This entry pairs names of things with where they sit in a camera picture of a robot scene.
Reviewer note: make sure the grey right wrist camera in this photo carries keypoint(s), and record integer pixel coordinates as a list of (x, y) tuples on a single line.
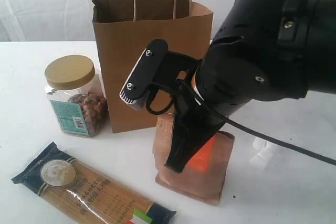
[(135, 90)]

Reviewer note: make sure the spaghetti packet dark blue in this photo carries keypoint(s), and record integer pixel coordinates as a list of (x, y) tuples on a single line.
[(85, 194)]

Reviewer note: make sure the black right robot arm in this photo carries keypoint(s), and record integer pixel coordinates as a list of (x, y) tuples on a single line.
[(265, 50)]

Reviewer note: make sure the copper stand-up pouch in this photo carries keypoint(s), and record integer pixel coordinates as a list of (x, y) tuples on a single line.
[(204, 175)]

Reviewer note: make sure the clear jar gold lid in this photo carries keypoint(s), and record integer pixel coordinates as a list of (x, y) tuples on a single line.
[(76, 95)]

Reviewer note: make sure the brown paper bag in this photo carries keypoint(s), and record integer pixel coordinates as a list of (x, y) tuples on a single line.
[(138, 40)]

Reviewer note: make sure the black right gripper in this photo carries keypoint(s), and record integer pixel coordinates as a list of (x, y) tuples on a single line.
[(195, 86)]

